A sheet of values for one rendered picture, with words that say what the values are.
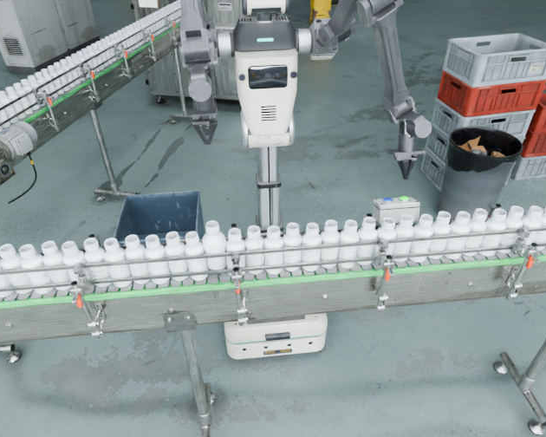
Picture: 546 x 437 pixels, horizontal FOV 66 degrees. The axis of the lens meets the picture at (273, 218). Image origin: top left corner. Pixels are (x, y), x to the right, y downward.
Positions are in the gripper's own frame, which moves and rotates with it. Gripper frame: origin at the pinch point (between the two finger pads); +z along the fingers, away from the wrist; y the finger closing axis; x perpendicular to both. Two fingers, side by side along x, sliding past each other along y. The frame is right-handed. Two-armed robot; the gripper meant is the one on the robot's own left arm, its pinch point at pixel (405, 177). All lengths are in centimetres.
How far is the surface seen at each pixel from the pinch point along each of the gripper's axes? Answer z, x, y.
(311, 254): 17.6, -18.5, -36.5
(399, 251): 19.8, -16.9, -7.8
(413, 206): 9.5, -4.6, 1.5
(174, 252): 13, -19, -78
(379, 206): 8.8, -3.5, -10.2
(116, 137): 13, 316, -177
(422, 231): 13.0, -19.4, -1.9
